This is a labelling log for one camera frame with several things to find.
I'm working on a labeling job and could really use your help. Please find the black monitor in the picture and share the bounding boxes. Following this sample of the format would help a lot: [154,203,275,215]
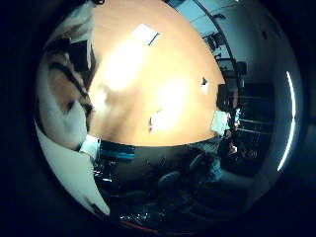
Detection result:
[216,83,239,113]

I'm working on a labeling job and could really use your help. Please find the blue strip along table edge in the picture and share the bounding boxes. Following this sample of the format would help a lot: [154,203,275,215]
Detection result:
[99,140,136,161]

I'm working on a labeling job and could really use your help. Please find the seated person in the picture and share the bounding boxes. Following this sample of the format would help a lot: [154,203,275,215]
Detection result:
[197,129,260,184]

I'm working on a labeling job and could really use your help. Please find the white box at table edge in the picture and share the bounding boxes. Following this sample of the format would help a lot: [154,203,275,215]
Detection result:
[211,110,232,136]

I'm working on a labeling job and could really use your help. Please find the striped tiger plush toy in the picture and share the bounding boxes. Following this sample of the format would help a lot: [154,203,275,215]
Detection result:
[36,9,97,150]

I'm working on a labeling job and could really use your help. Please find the white paper sheet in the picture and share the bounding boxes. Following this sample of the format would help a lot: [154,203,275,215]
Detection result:
[131,23,161,46]

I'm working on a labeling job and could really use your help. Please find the long ceiling light strip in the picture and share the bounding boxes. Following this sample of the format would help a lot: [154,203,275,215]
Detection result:
[276,70,297,173]

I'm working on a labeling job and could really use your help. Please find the black woven basket container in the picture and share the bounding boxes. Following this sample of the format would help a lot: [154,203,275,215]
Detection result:
[68,39,97,73]

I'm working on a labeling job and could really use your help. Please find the dark office chair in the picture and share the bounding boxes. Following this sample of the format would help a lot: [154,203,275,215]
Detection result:
[188,153,204,173]
[157,170,182,191]

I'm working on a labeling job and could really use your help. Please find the small dark white table object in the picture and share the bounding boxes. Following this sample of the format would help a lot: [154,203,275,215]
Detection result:
[147,109,163,133]

